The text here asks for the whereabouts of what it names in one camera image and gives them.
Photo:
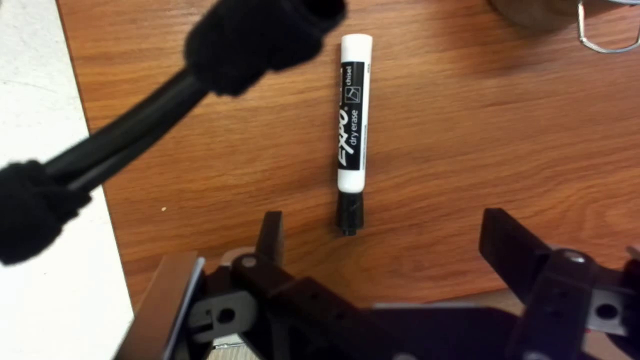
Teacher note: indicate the black white Expo marker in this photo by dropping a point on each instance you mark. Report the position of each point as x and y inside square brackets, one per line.
[353, 120]

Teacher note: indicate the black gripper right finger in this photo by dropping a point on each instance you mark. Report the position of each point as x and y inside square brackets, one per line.
[513, 246]

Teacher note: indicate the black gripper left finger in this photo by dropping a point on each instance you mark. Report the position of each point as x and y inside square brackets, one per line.
[270, 240]

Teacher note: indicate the grey metal mug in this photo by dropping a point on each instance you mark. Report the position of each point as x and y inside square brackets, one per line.
[533, 10]

